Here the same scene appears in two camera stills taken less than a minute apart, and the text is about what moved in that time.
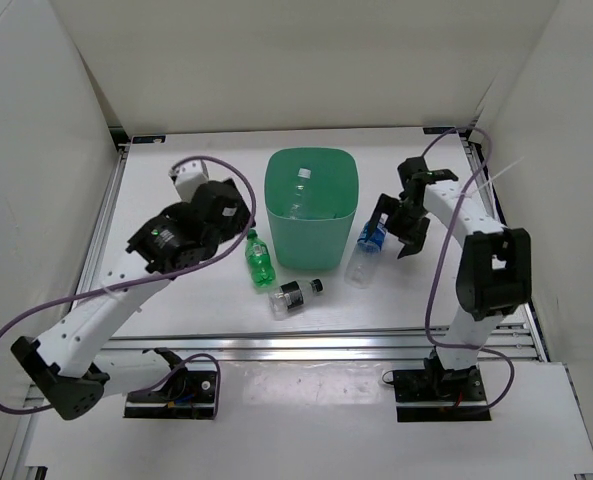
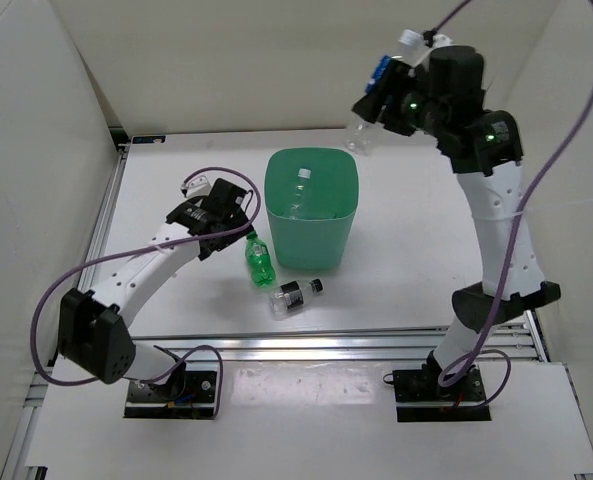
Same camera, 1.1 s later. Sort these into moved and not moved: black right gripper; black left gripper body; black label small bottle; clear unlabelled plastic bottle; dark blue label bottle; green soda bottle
Moved: black right gripper; dark blue label bottle
Not moved: black left gripper body; green soda bottle; clear unlabelled plastic bottle; black label small bottle
